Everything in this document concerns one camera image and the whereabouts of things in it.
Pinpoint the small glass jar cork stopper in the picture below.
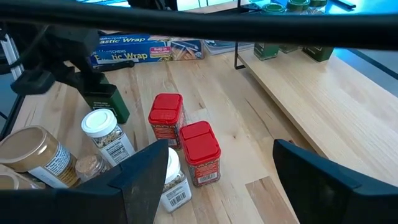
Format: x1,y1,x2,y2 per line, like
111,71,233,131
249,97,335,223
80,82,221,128
75,153,108,184

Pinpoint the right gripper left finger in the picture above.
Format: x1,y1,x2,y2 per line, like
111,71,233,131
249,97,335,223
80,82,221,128
77,139,170,224

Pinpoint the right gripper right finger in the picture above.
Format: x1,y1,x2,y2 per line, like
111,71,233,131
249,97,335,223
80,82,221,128
272,139,363,224

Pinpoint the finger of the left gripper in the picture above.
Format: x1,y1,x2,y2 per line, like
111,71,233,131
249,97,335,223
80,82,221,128
74,55,108,90
11,63,82,96

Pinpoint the spice jar with white lid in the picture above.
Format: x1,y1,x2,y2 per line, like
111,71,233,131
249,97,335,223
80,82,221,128
160,147,193,214
80,108,137,168

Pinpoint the dark green spice tin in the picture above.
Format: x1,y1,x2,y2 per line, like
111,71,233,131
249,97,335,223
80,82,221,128
82,82,131,124
302,0,335,62

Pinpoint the furikake jar with tan lid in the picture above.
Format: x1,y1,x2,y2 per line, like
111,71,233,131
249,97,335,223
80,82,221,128
0,124,79,190
0,172,46,191

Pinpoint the blue plastic wrap box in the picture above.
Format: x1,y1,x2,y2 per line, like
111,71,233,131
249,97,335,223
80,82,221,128
88,33,205,66

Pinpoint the red smoked paprika tin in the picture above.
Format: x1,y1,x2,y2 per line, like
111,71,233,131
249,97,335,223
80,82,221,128
147,92,187,151
179,120,222,188

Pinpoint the glass jar with green lid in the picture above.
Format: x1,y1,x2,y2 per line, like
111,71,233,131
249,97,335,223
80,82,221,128
253,2,287,62
279,0,311,54

